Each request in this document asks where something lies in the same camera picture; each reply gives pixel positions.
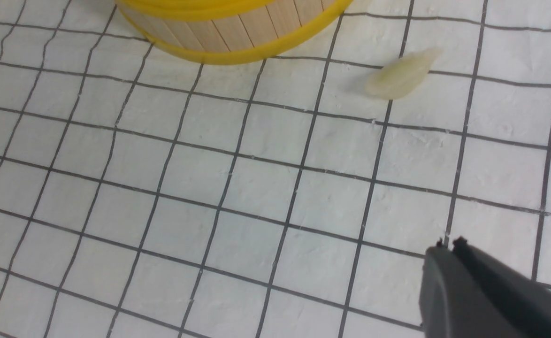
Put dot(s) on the white grid tablecloth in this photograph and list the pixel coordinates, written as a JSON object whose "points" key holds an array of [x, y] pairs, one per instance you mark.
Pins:
{"points": [[145, 196]]}

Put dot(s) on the pale yellow-green dumpling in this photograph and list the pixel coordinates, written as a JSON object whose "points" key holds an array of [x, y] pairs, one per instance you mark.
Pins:
{"points": [[401, 77]]}

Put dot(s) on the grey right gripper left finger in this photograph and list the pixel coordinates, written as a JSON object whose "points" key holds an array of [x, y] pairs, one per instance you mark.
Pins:
{"points": [[452, 305]]}

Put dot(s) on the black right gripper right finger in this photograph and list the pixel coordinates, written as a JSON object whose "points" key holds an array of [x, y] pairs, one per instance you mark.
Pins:
{"points": [[524, 304]]}

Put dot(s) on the bamboo steamer tray yellow rims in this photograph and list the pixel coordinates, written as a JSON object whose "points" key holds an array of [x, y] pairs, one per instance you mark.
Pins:
{"points": [[229, 32]]}

